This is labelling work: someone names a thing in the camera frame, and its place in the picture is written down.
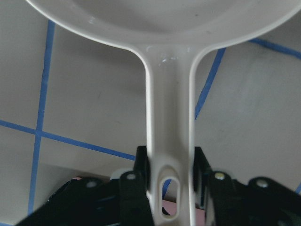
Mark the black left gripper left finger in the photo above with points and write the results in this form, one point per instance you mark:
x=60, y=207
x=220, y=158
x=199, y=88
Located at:
x=90, y=201

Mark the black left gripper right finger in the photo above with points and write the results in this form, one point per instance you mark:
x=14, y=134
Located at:
x=227, y=202

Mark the white plastic dustpan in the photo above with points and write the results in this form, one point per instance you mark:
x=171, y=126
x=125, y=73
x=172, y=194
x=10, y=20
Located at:
x=170, y=37

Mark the pink bin with black bag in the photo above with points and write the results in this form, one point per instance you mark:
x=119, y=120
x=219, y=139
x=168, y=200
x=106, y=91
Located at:
x=171, y=209

